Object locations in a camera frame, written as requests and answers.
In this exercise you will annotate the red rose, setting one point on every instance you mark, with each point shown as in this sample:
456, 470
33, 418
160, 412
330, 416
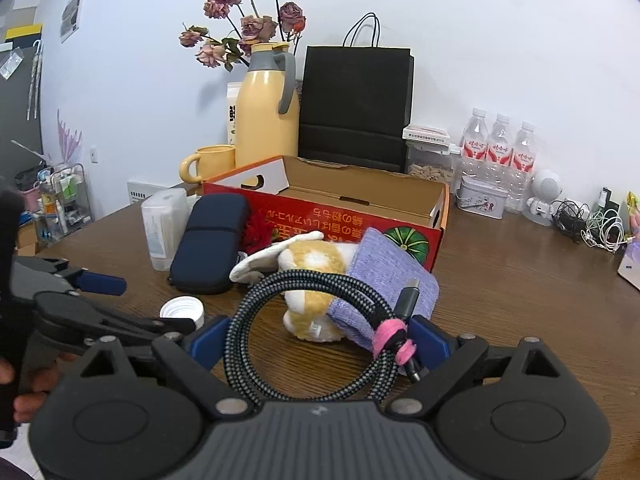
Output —
257, 232

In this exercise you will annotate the white vented appliance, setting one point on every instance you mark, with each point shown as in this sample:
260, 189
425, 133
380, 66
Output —
138, 191

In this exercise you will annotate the small dark charger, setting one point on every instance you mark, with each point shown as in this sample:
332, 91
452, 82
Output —
607, 200

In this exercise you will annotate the white carton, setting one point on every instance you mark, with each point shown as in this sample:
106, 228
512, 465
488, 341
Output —
233, 115

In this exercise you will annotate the person's left hand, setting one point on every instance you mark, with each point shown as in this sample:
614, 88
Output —
40, 377

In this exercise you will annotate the white robot-shaped speaker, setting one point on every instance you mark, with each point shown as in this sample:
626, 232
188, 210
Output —
545, 185

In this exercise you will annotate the white bottle cap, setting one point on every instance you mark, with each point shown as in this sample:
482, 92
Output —
182, 307

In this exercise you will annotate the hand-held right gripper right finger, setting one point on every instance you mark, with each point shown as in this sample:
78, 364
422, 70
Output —
430, 342

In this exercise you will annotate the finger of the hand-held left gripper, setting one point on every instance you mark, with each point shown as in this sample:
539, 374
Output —
102, 284
125, 325

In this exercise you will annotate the dried pink flowers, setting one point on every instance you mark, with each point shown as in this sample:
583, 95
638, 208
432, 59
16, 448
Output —
257, 27

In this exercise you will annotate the red cardboard box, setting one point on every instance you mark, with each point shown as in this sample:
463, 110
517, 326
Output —
320, 215

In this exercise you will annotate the purple knitted pouch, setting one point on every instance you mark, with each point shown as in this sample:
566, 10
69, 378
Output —
380, 265

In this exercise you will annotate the yellow mug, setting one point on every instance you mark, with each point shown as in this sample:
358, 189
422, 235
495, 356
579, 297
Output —
215, 162

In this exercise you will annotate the yellow white plush toy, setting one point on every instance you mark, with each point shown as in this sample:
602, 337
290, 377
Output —
310, 260

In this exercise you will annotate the translucent white plastic box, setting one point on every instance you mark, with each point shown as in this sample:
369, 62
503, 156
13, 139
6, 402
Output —
162, 230

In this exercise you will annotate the clear water bottle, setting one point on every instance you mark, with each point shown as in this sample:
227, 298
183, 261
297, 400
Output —
500, 150
475, 145
524, 157

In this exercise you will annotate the clear food container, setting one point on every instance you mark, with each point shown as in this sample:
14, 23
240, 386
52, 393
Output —
430, 170

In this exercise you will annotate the yellow thermos jug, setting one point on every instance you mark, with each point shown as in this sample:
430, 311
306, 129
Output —
265, 120

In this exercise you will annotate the white tin box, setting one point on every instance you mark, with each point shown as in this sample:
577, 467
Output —
482, 202

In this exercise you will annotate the purple wall decal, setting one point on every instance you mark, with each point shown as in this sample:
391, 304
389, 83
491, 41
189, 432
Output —
69, 140

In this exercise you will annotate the dark wall board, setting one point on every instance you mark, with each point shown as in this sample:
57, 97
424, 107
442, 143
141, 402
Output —
15, 110

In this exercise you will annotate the black paper bag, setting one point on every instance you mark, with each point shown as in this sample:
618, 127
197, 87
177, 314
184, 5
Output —
355, 100

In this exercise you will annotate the navy zip case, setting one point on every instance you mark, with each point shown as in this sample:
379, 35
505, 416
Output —
210, 240

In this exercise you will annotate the wall poster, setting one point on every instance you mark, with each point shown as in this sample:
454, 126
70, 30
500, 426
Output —
71, 15

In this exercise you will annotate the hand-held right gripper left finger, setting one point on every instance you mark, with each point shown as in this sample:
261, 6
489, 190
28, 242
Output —
210, 342

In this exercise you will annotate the white cloth glove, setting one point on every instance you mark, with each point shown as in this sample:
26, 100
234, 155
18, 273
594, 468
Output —
260, 260

